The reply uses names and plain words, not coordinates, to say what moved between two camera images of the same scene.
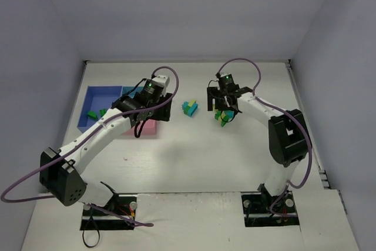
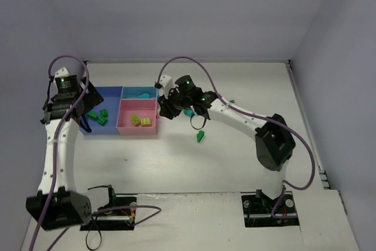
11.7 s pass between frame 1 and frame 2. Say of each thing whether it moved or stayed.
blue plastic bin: stayed
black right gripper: moved
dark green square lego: stayed
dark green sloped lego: stayed
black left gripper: moved
